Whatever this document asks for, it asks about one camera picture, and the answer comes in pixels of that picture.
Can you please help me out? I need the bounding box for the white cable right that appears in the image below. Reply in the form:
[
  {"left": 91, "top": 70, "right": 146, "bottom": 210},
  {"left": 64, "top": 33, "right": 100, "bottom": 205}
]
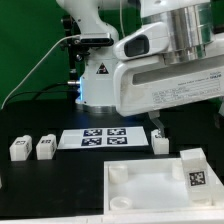
[{"left": 118, "top": 0, "right": 129, "bottom": 39}]

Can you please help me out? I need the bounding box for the black cable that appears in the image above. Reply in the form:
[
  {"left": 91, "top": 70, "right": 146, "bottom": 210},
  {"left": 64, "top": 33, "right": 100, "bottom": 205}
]
[{"left": 2, "top": 82, "right": 73, "bottom": 108}]

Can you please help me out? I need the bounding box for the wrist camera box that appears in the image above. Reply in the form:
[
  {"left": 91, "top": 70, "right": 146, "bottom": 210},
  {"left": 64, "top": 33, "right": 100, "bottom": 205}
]
[{"left": 113, "top": 22, "right": 170, "bottom": 61}]

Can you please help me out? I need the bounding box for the white square tabletop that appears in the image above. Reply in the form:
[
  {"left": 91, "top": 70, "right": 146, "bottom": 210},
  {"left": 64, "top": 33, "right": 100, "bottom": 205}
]
[{"left": 104, "top": 158, "right": 224, "bottom": 214}]

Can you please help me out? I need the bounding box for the white cable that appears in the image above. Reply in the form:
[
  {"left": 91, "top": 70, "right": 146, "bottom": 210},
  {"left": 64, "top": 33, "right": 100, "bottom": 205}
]
[
  {"left": 0, "top": 35, "right": 81, "bottom": 111},
  {"left": 118, "top": 0, "right": 129, "bottom": 39}
]

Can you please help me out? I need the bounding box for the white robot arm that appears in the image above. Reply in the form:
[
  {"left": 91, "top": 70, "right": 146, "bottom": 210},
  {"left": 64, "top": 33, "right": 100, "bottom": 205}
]
[{"left": 56, "top": 0, "right": 224, "bottom": 120}]

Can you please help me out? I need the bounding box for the black camera on stand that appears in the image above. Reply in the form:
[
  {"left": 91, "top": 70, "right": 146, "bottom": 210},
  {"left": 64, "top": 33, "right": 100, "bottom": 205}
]
[{"left": 60, "top": 15, "right": 114, "bottom": 101}]

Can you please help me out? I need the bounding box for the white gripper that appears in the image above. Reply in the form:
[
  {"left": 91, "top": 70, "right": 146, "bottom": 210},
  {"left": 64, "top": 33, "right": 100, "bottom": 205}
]
[{"left": 113, "top": 55, "right": 224, "bottom": 137}]

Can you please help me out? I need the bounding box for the white sheet with markers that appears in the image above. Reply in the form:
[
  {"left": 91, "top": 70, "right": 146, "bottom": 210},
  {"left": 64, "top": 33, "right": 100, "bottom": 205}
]
[{"left": 58, "top": 126, "right": 148, "bottom": 150}]

